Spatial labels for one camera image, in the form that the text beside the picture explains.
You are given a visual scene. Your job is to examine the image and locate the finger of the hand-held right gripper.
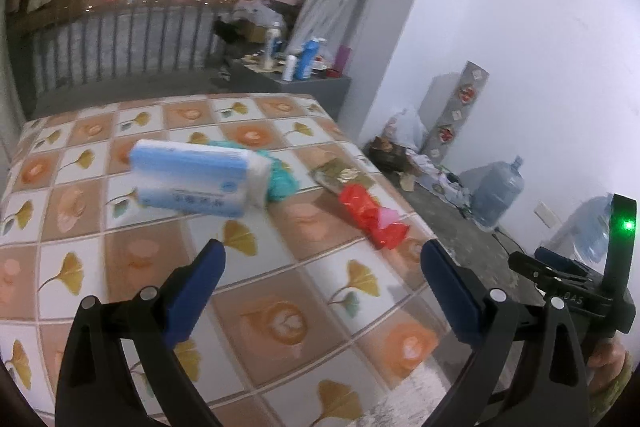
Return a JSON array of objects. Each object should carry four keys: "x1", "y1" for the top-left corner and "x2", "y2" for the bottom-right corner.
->
[
  {"x1": 535, "y1": 247, "x2": 603, "y2": 280},
  {"x1": 507, "y1": 252, "x2": 591, "y2": 293}
]

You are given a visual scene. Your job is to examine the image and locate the black bag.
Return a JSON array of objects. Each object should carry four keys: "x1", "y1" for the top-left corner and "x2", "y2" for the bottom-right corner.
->
[{"x1": 212, "y1": 14, "x2": 246, "y2": 45}]

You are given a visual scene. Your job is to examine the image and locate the brown bag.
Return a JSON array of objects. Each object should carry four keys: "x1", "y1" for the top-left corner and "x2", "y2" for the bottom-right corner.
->
[{"x1": 369, "y1": 136, "x2": 416, "y2": 168}]

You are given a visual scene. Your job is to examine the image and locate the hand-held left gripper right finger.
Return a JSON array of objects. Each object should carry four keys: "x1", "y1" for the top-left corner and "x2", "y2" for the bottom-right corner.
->
[{"x1": 421, "y1": 239, "x2": 593, "y2": 427}]

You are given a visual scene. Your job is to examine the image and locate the flower patterned roll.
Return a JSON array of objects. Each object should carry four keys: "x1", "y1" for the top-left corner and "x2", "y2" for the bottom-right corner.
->
[{"x1": 430, "y1": 61, "x2": 491, "y2": 158}]

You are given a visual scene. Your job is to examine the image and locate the white plastic bag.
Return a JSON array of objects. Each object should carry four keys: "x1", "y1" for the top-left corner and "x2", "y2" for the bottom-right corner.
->
[{"x1": 387, "y1": 107, "x2": 429, "y2": 152}]

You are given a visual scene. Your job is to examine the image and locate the white wall socket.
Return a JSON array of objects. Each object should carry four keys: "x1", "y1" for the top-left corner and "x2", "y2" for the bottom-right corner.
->
[{"x1": 534, "y1": 202, "x2": 563, "y2": 230}]

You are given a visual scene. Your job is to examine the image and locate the red plastic wrapper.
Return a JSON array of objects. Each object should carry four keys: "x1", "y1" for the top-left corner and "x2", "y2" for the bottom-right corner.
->
[{"x1": 339, "y1": 184, "x2": 408, "y2": 250}]

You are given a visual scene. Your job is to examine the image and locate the person's right forearm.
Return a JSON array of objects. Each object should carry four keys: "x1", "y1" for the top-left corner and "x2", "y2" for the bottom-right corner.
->
[{"x1": 587, "y1": 372, "x2": 633, "y2": 425}]

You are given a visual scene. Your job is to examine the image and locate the metal balcony railing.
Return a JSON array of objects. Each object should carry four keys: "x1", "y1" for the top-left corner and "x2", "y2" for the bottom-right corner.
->
[{"x1": 10, "y1": 0, "x2": 236, "y2": 108}]

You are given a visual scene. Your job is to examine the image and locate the pink white laundry pile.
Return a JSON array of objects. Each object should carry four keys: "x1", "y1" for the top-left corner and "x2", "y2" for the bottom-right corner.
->
[{"x1": 232, "y1": 0, "x2": 311, "y2": 42}]

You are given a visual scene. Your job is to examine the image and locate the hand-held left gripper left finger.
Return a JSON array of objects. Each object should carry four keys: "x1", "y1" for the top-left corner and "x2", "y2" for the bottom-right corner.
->
[{"x1": 55, "y1": 239, "x2": 226, "y2": 427}]

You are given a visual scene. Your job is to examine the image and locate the blue white tissue pack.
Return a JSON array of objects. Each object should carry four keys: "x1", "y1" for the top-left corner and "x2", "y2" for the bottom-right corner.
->
[{"x1": 129, "y1": 138, "x2": 273, "y2": 219}]

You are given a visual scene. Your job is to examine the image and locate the cluster of small jars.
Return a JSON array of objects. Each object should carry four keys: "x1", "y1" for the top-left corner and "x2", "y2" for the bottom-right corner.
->
[{"x1": 410, "y1": 152, "x2": 472, "y2": 208}]

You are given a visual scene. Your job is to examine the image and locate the tall white spray bottle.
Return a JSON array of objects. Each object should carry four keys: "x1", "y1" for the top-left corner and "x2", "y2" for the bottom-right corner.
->
[{"x1": 267, "y1": 22, "x2": 284, "y2": 70}]

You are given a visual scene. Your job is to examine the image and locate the grey low cabinet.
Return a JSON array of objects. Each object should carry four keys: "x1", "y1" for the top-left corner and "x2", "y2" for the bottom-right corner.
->
[{"x1": 227, "y1": 57, "x2": 353, "y2": 118}]

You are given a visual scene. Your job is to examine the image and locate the dark gold foil packet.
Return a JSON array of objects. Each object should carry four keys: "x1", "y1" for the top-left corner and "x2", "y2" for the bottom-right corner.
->
[{"x1": 310, "y1": 158, "x2": 376, "y2": 195}]

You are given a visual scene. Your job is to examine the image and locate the grey upright board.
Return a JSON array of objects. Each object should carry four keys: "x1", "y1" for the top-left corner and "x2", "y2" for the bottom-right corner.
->
[{"x1": 420, "y1": 73, "x2": 462, "y2": 142}]

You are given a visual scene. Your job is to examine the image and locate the blue detergent bottle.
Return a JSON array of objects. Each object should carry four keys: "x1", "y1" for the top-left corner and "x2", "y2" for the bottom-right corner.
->
[{"x1": 297, "y1": 38, "x2": 326, "y2": 80}]

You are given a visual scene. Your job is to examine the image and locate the person's right hand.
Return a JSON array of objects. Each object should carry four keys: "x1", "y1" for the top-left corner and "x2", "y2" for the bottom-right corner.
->
[{"x1": 587, "y1": 337, "x2": 632, "y2": 388}]

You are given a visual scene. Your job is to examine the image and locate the teal plastic bag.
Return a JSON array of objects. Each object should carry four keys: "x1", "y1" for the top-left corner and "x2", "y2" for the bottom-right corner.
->
[{"x1": 207, "y1": 138, "x2": 301, "y2": 202}]

